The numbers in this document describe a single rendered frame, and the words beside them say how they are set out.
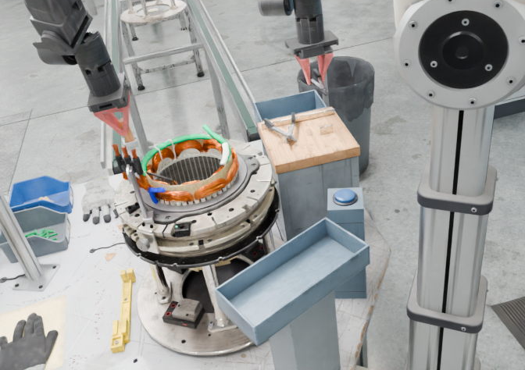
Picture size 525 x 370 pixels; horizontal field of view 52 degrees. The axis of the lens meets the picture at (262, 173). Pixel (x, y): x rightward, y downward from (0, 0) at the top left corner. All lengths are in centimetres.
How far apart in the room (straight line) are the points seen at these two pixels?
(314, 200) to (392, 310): 109
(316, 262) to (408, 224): 167
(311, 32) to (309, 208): 39
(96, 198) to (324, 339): 90
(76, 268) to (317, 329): 73
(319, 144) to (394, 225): 145
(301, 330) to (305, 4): 62
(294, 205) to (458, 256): 43
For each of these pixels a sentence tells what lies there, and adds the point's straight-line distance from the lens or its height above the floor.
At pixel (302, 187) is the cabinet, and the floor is 99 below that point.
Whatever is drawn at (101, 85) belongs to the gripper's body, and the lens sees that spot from 102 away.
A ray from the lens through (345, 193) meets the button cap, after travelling 107.
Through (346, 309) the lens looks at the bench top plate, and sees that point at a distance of 120.
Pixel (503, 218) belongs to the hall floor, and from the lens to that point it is 269.
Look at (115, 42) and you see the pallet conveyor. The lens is 304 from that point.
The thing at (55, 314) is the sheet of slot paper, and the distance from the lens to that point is 139.
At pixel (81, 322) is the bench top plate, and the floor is 78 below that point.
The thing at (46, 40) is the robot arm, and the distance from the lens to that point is 95.
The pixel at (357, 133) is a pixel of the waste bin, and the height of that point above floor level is 28.
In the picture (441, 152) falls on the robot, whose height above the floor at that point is 125.
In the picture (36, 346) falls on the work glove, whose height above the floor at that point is 80.
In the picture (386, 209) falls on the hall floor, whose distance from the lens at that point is 268.
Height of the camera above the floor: 169
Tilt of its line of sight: 34 degrees down
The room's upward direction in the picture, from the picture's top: 9 degrees counter-clockwise
